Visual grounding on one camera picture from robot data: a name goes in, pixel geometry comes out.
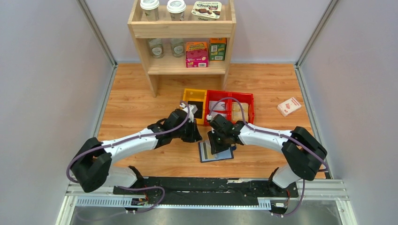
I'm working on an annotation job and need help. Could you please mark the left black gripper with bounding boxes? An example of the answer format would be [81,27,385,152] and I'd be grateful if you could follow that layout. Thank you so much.
[172,119,203,143]

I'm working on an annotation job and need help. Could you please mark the blue leather card holder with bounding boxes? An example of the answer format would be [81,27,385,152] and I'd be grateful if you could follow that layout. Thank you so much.
[198,140,237,163]

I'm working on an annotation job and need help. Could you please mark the yellow plastic bin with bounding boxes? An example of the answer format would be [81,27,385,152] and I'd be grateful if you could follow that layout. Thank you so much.
[183,88,207,125]

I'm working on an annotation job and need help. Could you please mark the red double plastic bin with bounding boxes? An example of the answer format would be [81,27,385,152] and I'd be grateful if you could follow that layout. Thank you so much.
[204,90,255,126]

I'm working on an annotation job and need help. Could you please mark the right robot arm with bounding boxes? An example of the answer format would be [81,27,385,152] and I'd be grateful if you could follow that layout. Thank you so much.
[207,115,327,196]

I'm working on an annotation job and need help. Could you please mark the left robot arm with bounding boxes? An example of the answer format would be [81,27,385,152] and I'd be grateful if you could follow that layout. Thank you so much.
[67,105,202,193]

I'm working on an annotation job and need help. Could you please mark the upper silver credit card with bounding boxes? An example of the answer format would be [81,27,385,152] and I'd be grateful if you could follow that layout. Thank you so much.
[208,101,227,111]

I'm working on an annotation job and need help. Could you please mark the orange pink Scrub Mommy box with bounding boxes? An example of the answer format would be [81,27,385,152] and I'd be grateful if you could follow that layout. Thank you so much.
[185,42,209,68]

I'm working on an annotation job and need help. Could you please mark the pink white small box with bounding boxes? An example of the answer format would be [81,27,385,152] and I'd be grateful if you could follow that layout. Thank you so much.
[276,97,302,117]

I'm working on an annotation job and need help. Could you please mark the right glass jar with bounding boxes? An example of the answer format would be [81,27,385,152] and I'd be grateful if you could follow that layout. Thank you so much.
[170,38,185,57]

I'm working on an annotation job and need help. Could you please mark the glass jar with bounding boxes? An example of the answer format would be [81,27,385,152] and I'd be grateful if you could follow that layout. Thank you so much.
[170,38,185,57]
[148,38,164,59]

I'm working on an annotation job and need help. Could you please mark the left glass jar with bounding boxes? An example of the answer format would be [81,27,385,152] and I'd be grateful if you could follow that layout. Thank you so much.
[148,38,164,59]

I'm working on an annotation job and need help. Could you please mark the green orange carton box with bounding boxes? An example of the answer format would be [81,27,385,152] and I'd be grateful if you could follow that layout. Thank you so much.
[209,37,227,61]

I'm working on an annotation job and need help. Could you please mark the wooden two-tier shelf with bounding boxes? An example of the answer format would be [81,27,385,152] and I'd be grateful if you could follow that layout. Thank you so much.
[127,0,237,97]

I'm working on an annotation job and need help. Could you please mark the Chobani yogurt cup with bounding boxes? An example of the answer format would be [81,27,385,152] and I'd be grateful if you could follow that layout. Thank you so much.
[191,1,222,21]

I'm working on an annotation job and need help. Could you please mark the right white-lidded paper cup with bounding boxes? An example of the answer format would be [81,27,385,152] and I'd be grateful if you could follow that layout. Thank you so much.
[166,0,186,21]

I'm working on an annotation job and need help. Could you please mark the white-lidded paper cup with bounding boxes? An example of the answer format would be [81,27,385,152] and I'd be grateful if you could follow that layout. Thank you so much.
[166,0,186,21]
[140,0,160,21]

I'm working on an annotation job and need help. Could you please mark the left white-lidded paper cup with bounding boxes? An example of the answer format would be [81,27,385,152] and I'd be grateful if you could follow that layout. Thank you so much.
[140,0,160,21]

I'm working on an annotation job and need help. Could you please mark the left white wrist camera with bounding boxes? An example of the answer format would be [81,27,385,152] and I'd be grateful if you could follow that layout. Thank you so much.
[180,103,196,122]

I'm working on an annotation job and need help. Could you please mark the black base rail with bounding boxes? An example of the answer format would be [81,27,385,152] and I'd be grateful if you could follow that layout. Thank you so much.
[112,176,299,207]

